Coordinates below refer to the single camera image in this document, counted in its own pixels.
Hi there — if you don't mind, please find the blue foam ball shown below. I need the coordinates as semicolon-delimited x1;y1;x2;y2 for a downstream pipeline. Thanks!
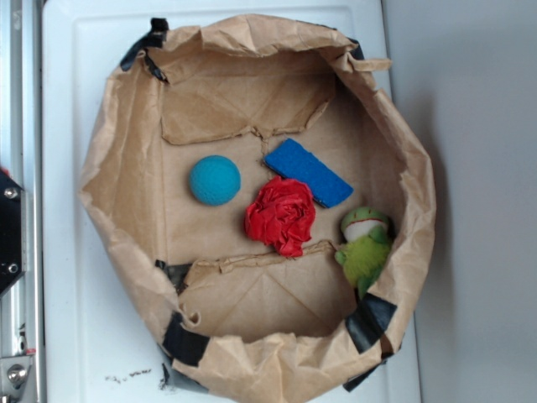
189;155;241;206

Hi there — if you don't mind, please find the crumpled red paper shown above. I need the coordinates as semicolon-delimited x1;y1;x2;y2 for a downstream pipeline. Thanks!
244;175;316;258

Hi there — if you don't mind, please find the blue rectangular sponge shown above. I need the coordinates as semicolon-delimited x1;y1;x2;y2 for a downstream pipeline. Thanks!
264;139;354;208

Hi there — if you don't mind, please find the green plush frog toy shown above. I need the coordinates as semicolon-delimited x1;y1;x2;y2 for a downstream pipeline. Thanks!
335;207;393;299

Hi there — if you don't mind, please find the brown paper bag tray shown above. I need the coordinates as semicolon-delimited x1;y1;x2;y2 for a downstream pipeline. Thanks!
80;14;436;402

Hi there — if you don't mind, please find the white plastic tray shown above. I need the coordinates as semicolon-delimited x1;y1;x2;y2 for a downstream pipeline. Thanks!
40;4;423;403

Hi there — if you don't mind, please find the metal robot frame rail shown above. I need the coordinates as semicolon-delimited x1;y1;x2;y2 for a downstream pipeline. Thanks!
1;1;46;402

